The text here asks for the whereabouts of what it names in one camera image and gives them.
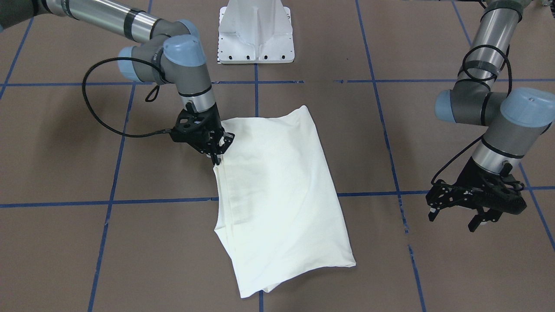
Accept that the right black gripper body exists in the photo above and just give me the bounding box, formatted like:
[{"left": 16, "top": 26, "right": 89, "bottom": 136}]
[{"left": 169, "top": 106, "right": 225, "bottom": 154}]

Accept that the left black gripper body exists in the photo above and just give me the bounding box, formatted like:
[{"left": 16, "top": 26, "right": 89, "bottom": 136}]
[{"left": 428, "top": 159, "right": 527, "bottom": 215}]

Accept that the cream long-sleeve cat shirt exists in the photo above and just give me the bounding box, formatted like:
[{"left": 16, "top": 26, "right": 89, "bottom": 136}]
[{"left": 213, "top": 105, "right": 356, "bottom": 299}]

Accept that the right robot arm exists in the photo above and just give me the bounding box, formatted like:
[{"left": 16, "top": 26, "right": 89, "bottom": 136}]
[{"left": 0, "top": 0, "right": 235, "bottom": 166}]

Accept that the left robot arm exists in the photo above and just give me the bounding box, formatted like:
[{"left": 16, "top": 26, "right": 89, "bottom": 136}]
[{"left": 425, "top": 0, "right": 555, "bottom": 232}]

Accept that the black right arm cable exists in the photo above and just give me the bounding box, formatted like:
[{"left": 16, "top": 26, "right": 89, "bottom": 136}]
[{"left": 82, "top": 57, "right": 178, "bottom": 139}]

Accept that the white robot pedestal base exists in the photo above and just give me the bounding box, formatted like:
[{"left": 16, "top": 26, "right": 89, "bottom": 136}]
[{"left": 217, "top": 0, "right": 295, "bottom": 65}]

